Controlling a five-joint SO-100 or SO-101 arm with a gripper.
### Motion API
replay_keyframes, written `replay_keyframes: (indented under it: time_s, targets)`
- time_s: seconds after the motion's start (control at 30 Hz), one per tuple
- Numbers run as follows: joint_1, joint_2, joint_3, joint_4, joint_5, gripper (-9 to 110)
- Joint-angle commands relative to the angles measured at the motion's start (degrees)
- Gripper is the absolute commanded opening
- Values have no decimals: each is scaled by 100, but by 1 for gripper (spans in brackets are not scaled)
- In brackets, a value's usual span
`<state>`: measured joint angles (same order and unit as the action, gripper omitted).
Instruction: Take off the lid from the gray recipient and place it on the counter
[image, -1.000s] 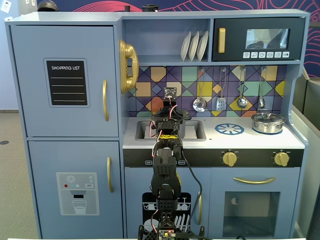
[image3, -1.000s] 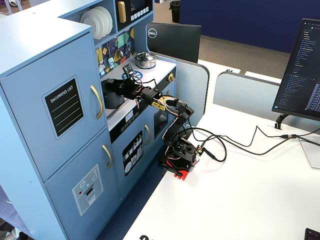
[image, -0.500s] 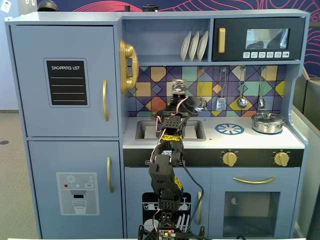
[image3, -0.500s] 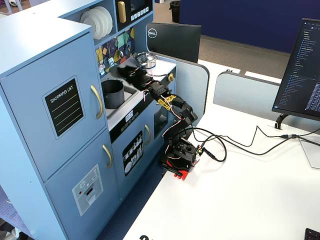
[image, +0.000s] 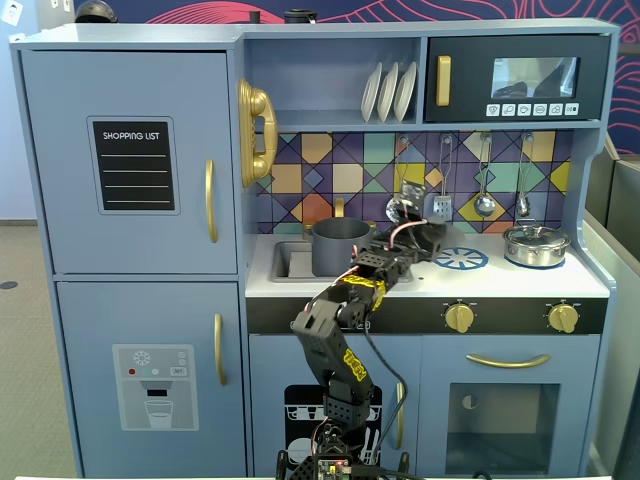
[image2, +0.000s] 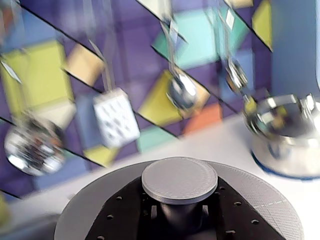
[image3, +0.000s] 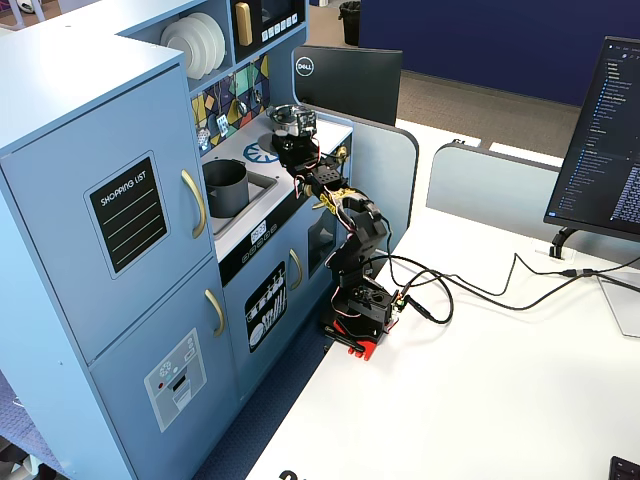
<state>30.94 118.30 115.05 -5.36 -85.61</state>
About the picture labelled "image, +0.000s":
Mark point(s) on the black toy microwave door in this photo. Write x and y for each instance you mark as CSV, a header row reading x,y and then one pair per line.
x,y
470,70

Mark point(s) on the black cylindrical object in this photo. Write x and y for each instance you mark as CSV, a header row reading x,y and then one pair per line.
x,y
300,16

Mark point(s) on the gold toy faucet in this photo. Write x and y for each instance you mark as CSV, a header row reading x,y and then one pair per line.
x,y
339,207

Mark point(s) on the silver hanging ladle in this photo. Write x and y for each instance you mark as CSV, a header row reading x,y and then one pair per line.
x,y
484,205

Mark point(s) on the red and black arm base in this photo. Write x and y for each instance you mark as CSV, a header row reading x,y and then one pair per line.
x,y
300,467

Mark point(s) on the silver hanging spatula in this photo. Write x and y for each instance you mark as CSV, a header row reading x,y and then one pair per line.
x,y
443,205

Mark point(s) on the robot controller board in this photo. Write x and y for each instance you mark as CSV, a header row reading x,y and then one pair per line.
x,y
334,469

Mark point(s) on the gray pot lid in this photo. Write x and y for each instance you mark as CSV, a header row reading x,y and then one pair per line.
x,y
454,233

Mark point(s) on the silver hanging strainer utensil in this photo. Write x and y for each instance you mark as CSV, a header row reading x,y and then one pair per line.
x,y
392,207

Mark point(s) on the silver metal pot lid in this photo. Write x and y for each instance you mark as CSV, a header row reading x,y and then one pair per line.
x,y
532,234

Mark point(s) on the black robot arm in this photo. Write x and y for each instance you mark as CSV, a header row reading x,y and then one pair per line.
x,y
335,350

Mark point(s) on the black round helmet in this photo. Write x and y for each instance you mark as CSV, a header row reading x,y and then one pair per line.
x,y
95,11

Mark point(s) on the blue wooden toy kitchen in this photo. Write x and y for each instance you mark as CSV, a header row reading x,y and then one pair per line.
x,y
150,310

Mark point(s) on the gray cooking pot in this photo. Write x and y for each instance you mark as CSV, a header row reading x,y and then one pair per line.
x,y
332,250

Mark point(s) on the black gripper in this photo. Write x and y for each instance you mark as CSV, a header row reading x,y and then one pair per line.
x,y
434,239

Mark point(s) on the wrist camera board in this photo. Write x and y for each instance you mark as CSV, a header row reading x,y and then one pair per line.
x,y
413,191

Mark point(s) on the gold stove knob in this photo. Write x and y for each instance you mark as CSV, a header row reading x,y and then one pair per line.
x,y
460,318
564,318

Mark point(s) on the white toy plate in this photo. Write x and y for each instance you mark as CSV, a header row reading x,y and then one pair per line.
x,y
406,92
387,94
371,95

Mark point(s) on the gold toy telephone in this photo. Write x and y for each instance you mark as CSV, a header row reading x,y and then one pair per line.
x,y
257,130

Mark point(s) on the silver hanging spoon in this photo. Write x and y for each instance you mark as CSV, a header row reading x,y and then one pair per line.
x,y
523,204

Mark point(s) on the silver metal pot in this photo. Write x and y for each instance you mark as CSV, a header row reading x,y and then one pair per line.
x,y
535,255

